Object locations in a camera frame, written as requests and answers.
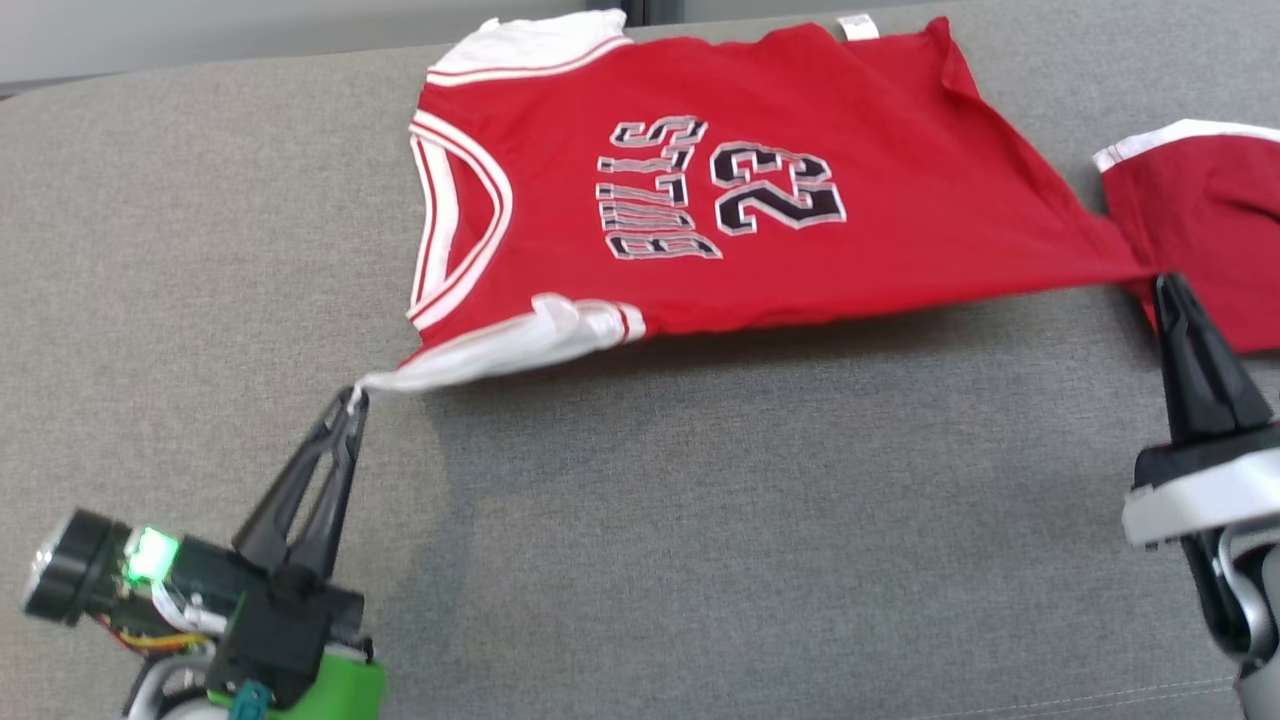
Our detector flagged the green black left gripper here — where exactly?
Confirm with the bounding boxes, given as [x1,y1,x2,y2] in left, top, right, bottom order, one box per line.
[204,391,387,720]

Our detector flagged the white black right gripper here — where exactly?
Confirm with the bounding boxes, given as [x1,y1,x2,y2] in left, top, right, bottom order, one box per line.
[1122,272,1280,550]

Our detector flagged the red shorts with white trim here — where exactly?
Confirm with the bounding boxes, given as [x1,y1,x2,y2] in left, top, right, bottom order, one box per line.
[1093,119,1280,354]

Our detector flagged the red Bulls 23 jersey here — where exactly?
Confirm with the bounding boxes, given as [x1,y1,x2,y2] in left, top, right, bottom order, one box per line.
[355,9,1163,397]

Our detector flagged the thin coloured wire bundle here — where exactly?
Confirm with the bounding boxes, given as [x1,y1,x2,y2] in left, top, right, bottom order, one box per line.
[95,610,217,657]

